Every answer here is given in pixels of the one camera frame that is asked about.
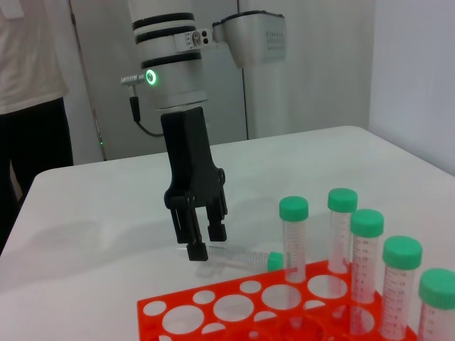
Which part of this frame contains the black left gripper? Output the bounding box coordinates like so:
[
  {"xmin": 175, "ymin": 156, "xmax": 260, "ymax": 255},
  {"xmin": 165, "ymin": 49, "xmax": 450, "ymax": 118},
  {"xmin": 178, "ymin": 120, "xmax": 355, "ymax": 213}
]
[{"xmin": 160, "ymin": 105, "xmax": 228, "ymax": 263}]

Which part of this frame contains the green capped test tube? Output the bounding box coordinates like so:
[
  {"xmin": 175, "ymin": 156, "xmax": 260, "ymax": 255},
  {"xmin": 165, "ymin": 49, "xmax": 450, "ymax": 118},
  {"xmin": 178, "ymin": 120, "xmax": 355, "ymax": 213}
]
[
  {"xmin": 279, "ymin": 195, "xmax": 309, "ymax": 330},
  {"xmin": 327, "ymin": 188, "xmax": 359, "ymax": 296},
  {"xmin": 350, "ymin": 209, "xmax": 385, "ymax": 338},
  {"xmin": 379, "ymin": 236, "xmax": 424, "ymax": 340},
  {"xmin": 415, "ymin": 268, "xmax": 455, "ymax": 341},
  {"xmin": 176, "ymin": 244, "xmax": 284, "ymax": 273}
]

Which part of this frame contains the orange test tube rack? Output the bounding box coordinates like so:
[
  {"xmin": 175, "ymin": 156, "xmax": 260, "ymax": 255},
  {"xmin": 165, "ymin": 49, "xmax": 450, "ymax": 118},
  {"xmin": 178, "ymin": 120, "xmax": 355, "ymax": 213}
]
[{"xmin": 136, "ymin": 259, "xmax": 419, "ymax": 341}]

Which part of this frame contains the person in white shirt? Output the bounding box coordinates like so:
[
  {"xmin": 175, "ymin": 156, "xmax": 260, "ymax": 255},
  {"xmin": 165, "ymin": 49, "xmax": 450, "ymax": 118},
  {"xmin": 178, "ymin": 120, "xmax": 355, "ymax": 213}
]
[{"xmin": 0, "ymin": 0, "xmax": 74, "ymax": 256}]

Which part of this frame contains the left arm connector cable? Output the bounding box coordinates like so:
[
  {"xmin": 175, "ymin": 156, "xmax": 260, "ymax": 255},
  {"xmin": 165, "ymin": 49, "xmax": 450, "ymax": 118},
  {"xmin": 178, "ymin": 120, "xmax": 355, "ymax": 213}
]
[{"xmin": 119, "ymin": 72, "xmax": 168, "ymax": 138}]

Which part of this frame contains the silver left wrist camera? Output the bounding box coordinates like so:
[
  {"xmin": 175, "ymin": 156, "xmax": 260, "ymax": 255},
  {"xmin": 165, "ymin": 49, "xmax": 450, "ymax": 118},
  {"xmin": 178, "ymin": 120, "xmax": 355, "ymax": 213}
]
[{"xmin": 212, "ymin": 11, "xmax": 287, "ymax": 68}]

